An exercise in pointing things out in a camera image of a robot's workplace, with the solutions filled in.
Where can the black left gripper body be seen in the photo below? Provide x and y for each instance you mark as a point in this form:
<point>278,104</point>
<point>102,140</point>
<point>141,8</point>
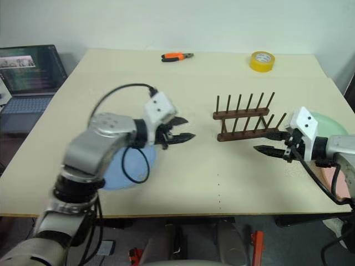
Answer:
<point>163,135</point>

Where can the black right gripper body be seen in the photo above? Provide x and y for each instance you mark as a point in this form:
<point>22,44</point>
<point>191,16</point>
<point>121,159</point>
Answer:
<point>294,144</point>

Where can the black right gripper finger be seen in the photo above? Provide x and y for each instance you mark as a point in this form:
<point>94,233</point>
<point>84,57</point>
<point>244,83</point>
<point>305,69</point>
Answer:
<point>277,135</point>
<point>270,151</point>

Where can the green plate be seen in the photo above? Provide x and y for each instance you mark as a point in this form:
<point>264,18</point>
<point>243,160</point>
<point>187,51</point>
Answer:
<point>330,124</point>

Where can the blue plate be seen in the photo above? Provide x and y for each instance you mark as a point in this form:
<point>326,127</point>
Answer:
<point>116,177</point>

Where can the pink plate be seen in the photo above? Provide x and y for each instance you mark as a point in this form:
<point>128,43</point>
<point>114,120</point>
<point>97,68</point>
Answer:
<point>344,188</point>

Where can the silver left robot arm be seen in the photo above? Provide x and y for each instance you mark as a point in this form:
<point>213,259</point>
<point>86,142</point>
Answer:
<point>91,144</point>

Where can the brown wooden dish rack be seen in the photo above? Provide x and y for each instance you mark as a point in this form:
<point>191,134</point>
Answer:
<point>241,113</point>

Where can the orange and black pliers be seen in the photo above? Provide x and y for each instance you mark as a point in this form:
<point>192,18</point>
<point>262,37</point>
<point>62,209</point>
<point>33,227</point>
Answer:
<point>173,56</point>

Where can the yellow tape roll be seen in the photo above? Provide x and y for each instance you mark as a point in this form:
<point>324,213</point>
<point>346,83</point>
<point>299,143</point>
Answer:
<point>260,66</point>

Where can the tall red metal clamp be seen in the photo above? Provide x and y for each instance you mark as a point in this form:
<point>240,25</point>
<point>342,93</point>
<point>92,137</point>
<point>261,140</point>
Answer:
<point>256,246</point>

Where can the grey rounded robot leg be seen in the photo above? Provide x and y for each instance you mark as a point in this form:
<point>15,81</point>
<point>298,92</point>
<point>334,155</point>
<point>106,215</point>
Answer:
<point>163,243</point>
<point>230,241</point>

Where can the small red metal clamp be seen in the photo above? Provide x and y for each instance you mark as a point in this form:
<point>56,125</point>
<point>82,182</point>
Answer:
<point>134,256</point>

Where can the grey foot pedal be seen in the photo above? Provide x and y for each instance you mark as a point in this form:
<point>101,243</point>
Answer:
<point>106,246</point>

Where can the open grey laptop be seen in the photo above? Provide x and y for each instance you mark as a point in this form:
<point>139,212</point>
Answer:
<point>27,74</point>

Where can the dark side desk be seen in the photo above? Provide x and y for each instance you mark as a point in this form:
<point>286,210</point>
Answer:
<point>11,144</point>

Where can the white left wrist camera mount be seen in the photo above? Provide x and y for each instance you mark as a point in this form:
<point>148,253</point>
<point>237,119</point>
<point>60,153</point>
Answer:
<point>159,106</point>

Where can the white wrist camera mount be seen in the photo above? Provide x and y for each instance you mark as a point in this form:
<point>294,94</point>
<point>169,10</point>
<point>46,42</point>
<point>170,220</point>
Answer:
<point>159,106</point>
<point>305,119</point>

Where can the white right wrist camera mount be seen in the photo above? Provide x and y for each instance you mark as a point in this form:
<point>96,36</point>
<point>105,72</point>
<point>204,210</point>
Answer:
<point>305,119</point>

